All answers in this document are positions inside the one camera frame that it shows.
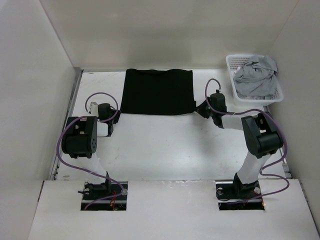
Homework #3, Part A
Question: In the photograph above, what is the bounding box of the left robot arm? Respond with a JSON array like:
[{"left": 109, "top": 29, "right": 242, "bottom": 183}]
[{"left": 56, "top": 102, "right": 121, "bottom": 200}]

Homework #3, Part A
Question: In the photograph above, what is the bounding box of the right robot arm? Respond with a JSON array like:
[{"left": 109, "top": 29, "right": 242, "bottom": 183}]
[{"left": 195, "top": 91, "right": 284, "bottom": 202}]

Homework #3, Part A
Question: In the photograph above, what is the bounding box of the grey tank tops pile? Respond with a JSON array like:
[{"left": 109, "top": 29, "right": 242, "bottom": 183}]
[{"left": 233, "top": 55, "right": 278, "bottom": 100}]

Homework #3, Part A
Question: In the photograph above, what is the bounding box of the white plastic laundry basket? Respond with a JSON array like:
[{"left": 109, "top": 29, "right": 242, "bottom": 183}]
[{"left": 225, "top": 54, "right": 284, "bottom": 107}]

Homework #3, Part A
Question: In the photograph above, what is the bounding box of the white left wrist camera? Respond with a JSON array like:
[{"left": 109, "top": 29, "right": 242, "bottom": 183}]
[{"left": 89, "top": 101, "right": 99, "bottom": 116}]

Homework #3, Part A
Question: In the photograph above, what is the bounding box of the left aluminium frame rail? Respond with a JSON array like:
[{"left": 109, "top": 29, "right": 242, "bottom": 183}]
[{"left": 47, "top": 67, "right": 83, "bottom": 180}]

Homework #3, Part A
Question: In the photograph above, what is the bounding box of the aluminium frame rail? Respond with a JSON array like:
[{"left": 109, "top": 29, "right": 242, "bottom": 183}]
[
  {"left": 47, "top": 67, "right": 83, "bottom": 180},
  {"left": 263, "top": 105, "right": 292, "bottom": 178}
]

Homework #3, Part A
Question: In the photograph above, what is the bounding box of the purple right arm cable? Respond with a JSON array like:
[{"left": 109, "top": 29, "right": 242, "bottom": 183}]
[{"left": 204, "top": 78, "right": 291, "bottom": 201}]

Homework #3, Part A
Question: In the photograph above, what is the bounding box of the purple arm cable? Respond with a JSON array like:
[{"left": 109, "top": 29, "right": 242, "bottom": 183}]
[
  {"left": 55, "top": 91, "right": 126, "bottom": 211},
  {"left": 204, "top": 78, "right": 291, "bottom": 201}
]

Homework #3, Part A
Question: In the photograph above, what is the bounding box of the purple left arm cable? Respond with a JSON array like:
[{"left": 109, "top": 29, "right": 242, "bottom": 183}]
[{"left": 55, "top": 91, "right": 126, "bottom": 211}]

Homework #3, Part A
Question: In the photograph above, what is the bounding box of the right aluminium frame rail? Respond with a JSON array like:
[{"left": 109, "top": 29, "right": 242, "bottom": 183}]
[{"left": 263, "top": 105, "right": 292, "bottom": 178}]

